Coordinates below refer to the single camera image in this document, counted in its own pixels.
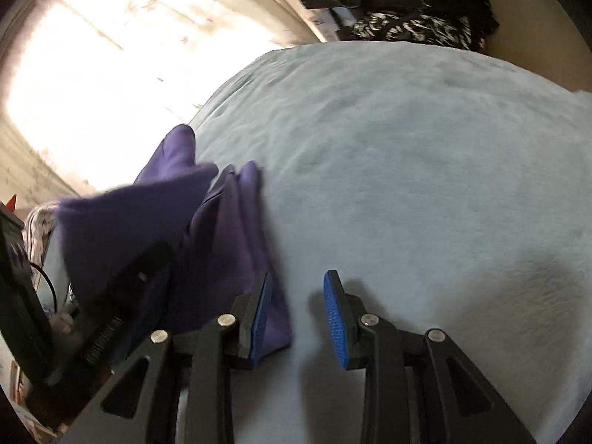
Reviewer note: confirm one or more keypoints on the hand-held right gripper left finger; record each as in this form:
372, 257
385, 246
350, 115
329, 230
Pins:
260, 323

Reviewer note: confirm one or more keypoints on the grey-blue bed blanket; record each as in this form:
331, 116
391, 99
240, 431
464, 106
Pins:
416, 171

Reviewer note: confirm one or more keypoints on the black and white patterned cloth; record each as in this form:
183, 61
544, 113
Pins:
411, 27

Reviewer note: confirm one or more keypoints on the striped cloth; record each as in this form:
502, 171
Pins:
41, 231

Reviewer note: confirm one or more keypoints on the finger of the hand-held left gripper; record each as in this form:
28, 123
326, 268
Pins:
138, 273

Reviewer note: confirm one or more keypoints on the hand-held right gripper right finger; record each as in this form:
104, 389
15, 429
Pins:
335, 319

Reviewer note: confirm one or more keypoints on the purple hoodie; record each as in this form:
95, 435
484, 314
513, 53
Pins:
138, 217

